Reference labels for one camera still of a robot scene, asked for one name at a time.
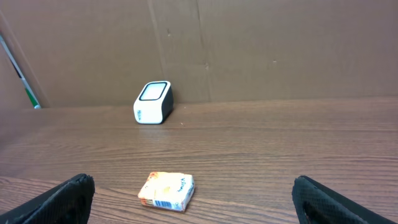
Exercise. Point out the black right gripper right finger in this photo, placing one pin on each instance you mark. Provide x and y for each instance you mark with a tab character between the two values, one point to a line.
317	204

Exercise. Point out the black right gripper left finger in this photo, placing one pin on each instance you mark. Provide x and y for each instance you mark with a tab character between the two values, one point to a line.
69	202

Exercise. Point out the orange tissue pack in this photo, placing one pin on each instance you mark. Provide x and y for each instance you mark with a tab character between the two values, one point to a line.
167	190

